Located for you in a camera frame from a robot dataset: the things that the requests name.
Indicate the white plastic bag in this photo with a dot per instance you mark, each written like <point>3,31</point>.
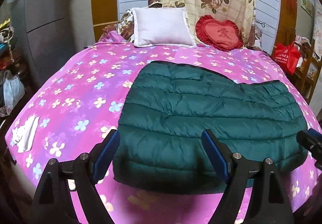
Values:
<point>13,93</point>

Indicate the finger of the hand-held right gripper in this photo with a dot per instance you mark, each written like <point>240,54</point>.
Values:
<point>305,138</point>

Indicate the wall poster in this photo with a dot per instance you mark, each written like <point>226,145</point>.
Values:
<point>307,5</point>

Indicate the wooden chair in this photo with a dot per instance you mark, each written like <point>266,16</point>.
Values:
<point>305,75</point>

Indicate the grey refrigerator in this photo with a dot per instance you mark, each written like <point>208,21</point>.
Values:
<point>42,12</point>

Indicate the pink floral bedsheet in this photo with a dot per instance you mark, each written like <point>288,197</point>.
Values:
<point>75,88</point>

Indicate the red shopping bag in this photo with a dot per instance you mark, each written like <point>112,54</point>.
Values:
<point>285,56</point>

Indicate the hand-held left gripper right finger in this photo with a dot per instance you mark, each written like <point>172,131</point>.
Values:
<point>213,153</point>

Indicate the green down jacket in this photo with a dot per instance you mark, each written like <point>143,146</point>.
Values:
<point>201,103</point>

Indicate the brown wooden door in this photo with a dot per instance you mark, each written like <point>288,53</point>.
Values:
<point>286,0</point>
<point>104,0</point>

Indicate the white pillow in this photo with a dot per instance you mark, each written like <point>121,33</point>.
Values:
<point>161,26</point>

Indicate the brown floral quilt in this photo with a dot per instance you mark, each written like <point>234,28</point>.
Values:
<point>125,22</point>

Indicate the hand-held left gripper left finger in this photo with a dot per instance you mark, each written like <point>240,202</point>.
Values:
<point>105,153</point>

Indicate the red heart cushion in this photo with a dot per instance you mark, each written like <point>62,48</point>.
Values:
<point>221,32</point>

